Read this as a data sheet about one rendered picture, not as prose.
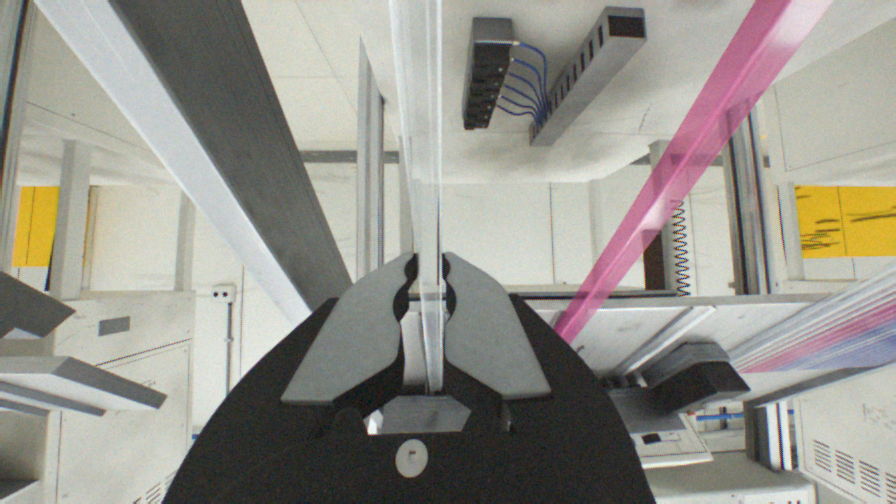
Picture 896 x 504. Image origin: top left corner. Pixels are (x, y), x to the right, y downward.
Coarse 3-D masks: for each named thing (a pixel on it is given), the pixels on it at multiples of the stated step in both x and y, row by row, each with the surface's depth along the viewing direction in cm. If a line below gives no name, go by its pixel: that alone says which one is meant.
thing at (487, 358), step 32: (448, 256) 12; (448, 288) 10; (480, 288) 9; (448, 320) 8; (480, 320) 8; (512, 320) 8; (448, 352) 7; (480, 352) 7; (512, 352) 7; (448, 384) 7; (480, 384) 6; (512, 384) 6; (544, 384) 6
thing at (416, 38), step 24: (408, 0) 6; (432, 0) 6; (408, 24) 6; (432, 24) 6; (408, 48) 7; (432, 48) 7; (408, 72) 7; (432, 72) 7; (408, 96) 7; (432, 96) 7; (408, 120) 8; (432, 120) 8; (408, 144) 8; (432, 144) 8; (408, 168) 9; (432, 168) 9; (432, 192) 10; (432, 216) 11; (432, 240) 12; (432, 264) 13; (432, 288) 14; (432, 312) 16; (432, 336) 18; (432, 360) 22; (432, 384) 26
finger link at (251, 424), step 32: (320, 320) 8; (288, 352) 7; (256, 384) 6; (288, 384) 6; (224, 416) 5; (256, 416) 5; (288, 416) 5; (320, 416) 5; (192, 448) 5; (224, 448) 5; (256, 448) 5; (192, 480) 4; (224, 480) 4
